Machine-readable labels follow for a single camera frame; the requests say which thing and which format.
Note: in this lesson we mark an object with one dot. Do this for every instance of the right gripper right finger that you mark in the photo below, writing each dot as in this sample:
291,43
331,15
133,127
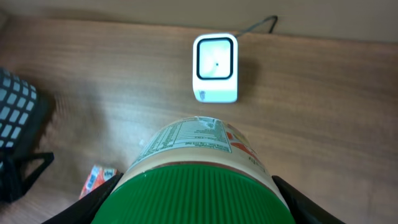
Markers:
301,207

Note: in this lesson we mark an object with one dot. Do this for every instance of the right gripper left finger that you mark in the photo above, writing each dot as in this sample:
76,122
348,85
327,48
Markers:
84,210

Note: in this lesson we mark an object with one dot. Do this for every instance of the small red orange box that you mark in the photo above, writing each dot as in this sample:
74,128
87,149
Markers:
98,176

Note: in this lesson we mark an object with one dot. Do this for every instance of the green lid jar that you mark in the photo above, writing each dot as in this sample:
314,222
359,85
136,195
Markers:
196,170

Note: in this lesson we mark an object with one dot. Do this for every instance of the white barcode scanner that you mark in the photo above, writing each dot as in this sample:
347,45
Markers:
215,68

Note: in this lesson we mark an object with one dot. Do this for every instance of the grey plastic mesh basket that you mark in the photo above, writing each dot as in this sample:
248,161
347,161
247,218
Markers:
18,103

